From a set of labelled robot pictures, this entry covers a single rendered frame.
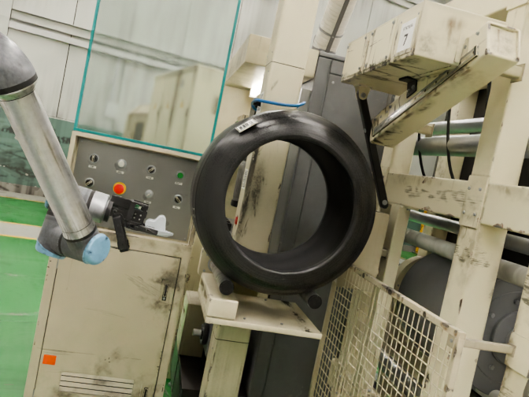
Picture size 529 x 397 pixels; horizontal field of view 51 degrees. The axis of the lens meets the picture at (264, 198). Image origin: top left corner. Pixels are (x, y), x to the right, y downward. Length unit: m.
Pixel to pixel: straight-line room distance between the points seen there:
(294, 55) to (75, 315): 1.33
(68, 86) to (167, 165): 8.36
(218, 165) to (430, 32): 0.68
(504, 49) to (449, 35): 0.15
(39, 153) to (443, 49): 1.06
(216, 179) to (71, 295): 0.98
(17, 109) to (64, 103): 9.19
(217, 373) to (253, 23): 9.99
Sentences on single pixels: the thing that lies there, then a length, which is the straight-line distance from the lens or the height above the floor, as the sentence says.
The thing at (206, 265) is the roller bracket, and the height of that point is 0.89.
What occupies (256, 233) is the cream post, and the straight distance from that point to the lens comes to 2.03.
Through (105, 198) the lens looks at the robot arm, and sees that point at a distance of 1.70.
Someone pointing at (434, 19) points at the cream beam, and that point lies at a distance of 1.57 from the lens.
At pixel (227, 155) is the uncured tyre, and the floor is 1.29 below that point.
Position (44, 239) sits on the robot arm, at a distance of 1.70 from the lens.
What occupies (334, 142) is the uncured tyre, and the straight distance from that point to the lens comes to 1.67.
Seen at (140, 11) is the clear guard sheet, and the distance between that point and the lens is 2.36.
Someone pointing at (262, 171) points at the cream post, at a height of 1.26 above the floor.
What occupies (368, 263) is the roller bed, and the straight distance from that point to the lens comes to 2.09.
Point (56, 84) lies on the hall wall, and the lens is 10.60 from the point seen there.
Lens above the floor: 1.27
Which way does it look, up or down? 3 degrees down
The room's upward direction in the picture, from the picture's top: 12 degrees clockwise
